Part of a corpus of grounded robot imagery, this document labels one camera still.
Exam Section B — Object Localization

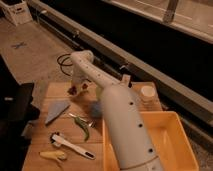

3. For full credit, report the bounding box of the dark red grape bunch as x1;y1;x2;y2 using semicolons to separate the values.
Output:
68;83;88;95

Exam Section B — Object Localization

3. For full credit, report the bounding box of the green plastic cup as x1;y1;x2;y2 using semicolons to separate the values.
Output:
96;86;102;100

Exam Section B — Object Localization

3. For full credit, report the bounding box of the translucent suction gripper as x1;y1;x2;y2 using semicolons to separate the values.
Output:
71;68;88;86

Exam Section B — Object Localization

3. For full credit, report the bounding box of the black coiled cable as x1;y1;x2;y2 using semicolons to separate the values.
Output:
56;53;76;78

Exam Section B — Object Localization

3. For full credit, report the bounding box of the grey triangular cloth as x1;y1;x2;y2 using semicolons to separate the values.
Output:
45;100;70;125

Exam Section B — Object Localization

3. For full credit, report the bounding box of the green chili pepper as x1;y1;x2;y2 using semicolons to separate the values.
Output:
74;117;90;141

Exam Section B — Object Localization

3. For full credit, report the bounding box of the small metal spoon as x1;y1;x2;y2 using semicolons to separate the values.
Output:
68;113;96;127

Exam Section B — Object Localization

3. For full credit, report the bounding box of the yellow banana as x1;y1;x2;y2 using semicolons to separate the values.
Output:
39;150;67;163

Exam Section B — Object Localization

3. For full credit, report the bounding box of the black chair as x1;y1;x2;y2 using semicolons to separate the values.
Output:
0;83;40;171

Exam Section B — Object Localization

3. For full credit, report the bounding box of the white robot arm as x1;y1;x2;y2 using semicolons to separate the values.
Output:
70;50;164;171

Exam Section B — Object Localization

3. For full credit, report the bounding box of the blue rectangular sponge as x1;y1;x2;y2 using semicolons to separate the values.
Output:
91;101;102;118

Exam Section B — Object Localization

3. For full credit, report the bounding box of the white crate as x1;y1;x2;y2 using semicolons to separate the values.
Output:
0;0;32;26

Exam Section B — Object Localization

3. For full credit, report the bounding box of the white round container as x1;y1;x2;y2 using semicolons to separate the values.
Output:
141;85;156;102

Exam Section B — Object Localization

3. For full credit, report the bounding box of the yellow plastic bin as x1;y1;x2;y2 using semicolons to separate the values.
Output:
103;111;199;171

